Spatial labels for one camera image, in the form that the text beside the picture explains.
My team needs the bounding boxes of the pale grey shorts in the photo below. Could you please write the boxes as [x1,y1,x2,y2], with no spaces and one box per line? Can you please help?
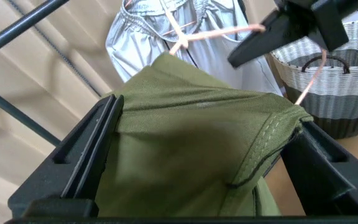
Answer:
[105,0,284,96]

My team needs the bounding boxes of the green garment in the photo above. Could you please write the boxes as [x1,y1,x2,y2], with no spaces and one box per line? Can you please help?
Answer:
[94,52,314,217]

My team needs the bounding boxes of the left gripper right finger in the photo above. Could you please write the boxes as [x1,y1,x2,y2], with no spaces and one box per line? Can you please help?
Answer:
[280,121,358,215]

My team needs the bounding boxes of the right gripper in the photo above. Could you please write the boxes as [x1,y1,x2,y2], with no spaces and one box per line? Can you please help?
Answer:
[227,0,358,68]

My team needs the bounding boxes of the white laundry basket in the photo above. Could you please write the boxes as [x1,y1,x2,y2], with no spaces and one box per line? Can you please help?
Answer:
[270,8,358,140]

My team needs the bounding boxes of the pink clothes hanger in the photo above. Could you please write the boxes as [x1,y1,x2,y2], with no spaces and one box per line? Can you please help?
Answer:
[124,0,197,37]
[158,0,328,106]

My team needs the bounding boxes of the black clothes rack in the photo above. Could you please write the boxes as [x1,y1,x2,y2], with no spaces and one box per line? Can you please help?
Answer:
[0,0,70,147]

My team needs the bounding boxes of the beige curtain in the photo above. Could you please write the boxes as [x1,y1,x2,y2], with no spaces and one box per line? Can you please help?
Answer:
[0,0,279,224]

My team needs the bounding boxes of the grey beaded curtain cord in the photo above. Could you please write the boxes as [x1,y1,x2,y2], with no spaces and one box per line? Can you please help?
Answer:
[6,0,103,98]

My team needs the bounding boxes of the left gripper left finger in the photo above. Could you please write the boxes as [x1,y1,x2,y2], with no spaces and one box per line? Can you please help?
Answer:
[7,94,124,218]

